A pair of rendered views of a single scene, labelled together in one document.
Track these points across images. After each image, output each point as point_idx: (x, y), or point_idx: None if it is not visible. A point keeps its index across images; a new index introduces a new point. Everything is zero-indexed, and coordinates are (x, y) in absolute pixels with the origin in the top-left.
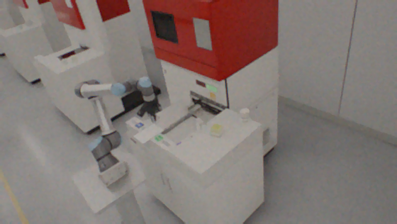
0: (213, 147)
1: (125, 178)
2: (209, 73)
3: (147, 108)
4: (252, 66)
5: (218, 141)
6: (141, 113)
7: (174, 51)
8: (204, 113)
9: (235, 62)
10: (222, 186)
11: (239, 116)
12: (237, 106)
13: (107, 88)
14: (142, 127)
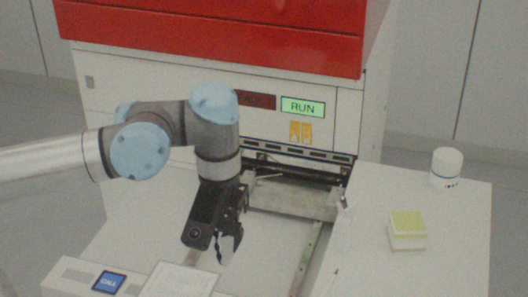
0: (433, 290)
1: None
2: (320, 57)
3: (220, 207)
4: (383, 29)
5: (429, 265)
6: (206, 236)
7: (163, 2)
8: (279, 191)
9: (375, 17)
10: None
11: (412, 176)
12: (362, 151)
13: (78, 159)
14: (126, 290)
